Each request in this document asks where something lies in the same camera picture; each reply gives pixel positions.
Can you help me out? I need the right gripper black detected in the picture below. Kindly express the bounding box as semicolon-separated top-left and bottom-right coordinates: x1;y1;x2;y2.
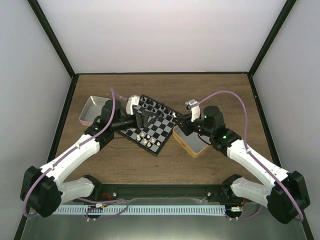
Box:
173;113;214;138

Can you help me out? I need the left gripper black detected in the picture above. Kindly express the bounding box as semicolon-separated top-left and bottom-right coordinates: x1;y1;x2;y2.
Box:
112;111;160;132

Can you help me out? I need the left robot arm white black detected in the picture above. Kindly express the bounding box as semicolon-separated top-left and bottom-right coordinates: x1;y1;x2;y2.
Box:
20;96;158;218

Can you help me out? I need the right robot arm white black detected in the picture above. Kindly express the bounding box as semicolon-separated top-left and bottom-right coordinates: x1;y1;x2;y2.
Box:
173;105;311;224

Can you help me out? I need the black white chess board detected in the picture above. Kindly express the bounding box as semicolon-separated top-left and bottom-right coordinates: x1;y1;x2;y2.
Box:
117;94;180;156

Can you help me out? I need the yellow metal tin box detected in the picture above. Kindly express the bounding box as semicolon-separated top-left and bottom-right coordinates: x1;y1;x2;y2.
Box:
172;126;211;158

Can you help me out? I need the pink metal tin tray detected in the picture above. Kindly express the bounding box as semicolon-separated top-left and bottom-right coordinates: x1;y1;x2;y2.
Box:
78;96;109;127

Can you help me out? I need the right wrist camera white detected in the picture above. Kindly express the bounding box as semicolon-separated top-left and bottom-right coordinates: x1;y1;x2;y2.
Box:
185;99;201;122

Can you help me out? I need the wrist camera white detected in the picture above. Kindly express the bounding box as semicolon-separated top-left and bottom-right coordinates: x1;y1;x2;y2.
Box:
185;99;201;122
125;95;140;115

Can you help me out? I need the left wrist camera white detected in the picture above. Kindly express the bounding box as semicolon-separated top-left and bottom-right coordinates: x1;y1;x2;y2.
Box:
125;95;140;115

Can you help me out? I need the black mounting rail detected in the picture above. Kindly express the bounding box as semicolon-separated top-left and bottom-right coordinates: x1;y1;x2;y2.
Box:
92;183;253;203

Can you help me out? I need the black enclosure frame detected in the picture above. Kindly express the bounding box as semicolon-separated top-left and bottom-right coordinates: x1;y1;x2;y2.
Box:
12;0;316;240

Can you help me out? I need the light blue slotted cable duct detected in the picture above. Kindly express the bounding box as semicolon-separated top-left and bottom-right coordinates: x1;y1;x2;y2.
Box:
54;205;226;216

